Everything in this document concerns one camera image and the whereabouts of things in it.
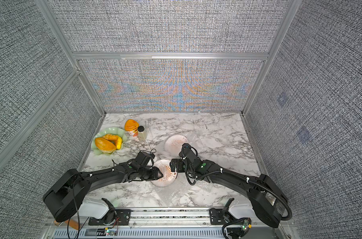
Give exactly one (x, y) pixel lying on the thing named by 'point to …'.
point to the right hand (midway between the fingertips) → (175, 161)
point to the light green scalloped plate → (107, 131)
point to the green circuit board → (106, 231)
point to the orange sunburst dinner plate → (169, 177)
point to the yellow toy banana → (119, 142)
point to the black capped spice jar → (141, 134)
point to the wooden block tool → (72, 223)
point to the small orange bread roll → (111, 137)
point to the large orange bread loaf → (104, 145)
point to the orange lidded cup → (132, 126)
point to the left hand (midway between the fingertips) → (163, 176)
